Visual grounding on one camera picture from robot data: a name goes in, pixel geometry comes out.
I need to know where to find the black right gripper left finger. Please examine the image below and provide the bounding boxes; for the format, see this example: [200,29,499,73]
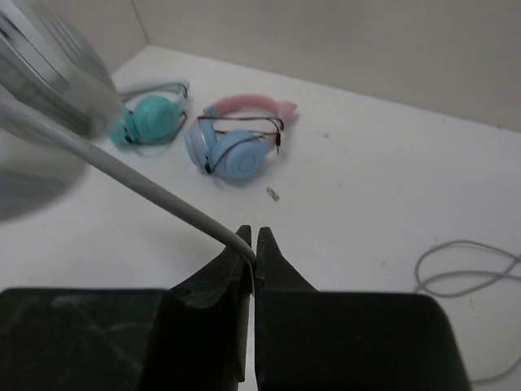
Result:
[1,248,252,390]

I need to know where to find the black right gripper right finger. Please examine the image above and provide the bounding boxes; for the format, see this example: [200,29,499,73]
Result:
[255,227,471,390]

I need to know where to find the grey headphone cable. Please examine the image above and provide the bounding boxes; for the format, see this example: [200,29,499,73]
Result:
[0,99,258,298]

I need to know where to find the white grey headphones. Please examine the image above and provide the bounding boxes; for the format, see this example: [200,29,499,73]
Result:
[1,1,122,222]

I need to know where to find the blue pink cat headphones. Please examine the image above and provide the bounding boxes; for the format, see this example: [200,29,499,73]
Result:
[184,94,297,180]

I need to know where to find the teal white headphones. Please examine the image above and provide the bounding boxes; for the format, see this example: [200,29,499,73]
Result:
[108,78,190,147]

